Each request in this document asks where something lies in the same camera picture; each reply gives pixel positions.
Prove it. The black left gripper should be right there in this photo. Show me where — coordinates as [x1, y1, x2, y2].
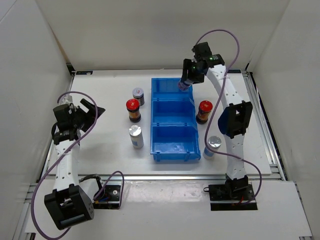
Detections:
[71, 99, 105, 132]

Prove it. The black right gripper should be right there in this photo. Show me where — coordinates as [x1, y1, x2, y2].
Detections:
[180, 59, 205, 85]

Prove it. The grey-lid dark jar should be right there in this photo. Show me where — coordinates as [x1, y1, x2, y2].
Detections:
[178, 80, 193, 91]
[132, 87, 145, 106]

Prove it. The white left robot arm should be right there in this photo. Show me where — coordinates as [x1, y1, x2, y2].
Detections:
[44, 98, 105, 230]

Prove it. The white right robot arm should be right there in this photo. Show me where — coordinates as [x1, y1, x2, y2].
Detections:
[178, 54, 253, 200]

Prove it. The right red-lid sauce jar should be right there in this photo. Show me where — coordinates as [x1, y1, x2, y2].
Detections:
[196, 100, 213, 125]

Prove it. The red-lid sauce jar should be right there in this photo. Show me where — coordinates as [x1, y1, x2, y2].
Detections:
[196, 100, 213, 125]
[126, 98, 141, 123]

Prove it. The left red-lid sauce jar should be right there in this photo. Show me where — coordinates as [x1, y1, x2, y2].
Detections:
[126, 98, 141, 123]

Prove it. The left silver-lid spice bottle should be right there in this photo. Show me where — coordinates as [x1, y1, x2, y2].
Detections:
[129, 125, 144, 149]

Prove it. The silver-lid spice bottle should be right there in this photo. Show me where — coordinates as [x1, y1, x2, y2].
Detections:
[129, 125, 144, 149]
[202, 135, 222, 160]

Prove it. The blue three-compartment plastic bin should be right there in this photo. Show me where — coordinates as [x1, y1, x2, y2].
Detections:
[150, 78, 201, 163]

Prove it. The right silver-lid spice bottle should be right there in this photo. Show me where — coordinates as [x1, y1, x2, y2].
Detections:
[202, 135, 222, 160]

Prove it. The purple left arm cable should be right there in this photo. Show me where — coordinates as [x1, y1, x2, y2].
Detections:
[30, 91, 125, 239]

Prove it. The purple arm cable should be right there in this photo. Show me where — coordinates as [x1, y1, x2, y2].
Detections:
[194, 29, 263, 206]
[30, 91, 125, 239]

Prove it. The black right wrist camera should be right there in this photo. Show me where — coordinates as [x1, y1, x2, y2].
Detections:
[192, 42, 212, 62]

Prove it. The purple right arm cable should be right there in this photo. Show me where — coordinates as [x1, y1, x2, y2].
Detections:
[194, 29, 263, 206]

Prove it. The aluminium front table rail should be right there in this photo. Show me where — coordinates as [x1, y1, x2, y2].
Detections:
[46, 172, 283, 181]

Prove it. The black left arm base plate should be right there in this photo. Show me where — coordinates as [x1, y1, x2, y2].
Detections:
[93, 180, 125, 210]

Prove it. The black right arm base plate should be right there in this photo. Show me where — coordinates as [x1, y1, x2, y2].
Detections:
[203, 184, 258, 211]

